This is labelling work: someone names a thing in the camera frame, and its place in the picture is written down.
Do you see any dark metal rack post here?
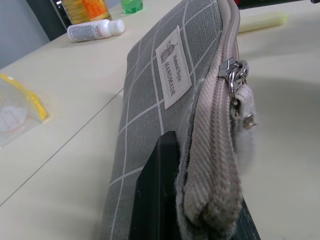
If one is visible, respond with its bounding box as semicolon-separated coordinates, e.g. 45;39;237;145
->
49;0;66;30

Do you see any clear yellow-edged zip bag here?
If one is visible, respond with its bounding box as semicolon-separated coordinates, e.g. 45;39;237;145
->
0;72;48;148

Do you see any green plastic bottle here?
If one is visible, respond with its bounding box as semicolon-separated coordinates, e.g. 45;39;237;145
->
120;0;144;15

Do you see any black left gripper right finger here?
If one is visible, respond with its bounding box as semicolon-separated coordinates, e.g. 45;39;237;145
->
234;193;262;240

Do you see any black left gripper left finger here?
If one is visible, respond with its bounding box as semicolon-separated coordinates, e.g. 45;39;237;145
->
123;130;181;240

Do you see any yellow highlighter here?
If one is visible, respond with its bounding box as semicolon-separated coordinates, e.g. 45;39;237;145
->
237;11;288;34

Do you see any orange-labelled yellow bottle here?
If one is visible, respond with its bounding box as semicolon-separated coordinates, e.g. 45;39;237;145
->
61;0;113;25

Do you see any grey grid fabric pouch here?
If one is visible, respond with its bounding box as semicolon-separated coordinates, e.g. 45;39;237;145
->
95;0;261;240

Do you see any small white plastic bottle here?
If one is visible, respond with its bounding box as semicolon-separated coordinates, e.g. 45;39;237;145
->
66;19;125;43

